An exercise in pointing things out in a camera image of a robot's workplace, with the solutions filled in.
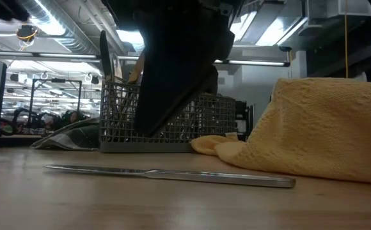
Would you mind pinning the long ceiling light tube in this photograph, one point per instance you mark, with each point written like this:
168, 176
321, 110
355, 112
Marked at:
256, 63

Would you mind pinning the yellow cloth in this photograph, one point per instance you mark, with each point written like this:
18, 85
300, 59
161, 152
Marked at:
316, 134

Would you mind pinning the ceiling light panel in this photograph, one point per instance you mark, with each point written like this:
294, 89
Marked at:
131, 36

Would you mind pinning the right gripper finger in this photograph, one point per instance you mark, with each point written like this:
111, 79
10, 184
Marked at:
172, 89

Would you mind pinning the black frame clamp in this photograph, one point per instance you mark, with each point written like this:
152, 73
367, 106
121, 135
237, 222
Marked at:
244, 116

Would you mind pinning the silver ventilation duct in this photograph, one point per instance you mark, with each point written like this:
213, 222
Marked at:
64, 28

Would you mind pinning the black metal frame stand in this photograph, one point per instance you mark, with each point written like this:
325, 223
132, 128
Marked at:
58, 80

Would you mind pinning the person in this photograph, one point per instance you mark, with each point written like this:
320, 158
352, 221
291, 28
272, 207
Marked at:
73, 116

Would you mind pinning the grey mesh cutlery basket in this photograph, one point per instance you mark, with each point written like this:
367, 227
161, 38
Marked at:
121, 140

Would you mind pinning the grey checked cloth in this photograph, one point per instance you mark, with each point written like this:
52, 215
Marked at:
73, 137

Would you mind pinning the black ceiling device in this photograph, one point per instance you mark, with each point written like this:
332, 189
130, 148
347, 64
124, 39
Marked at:
27, 32

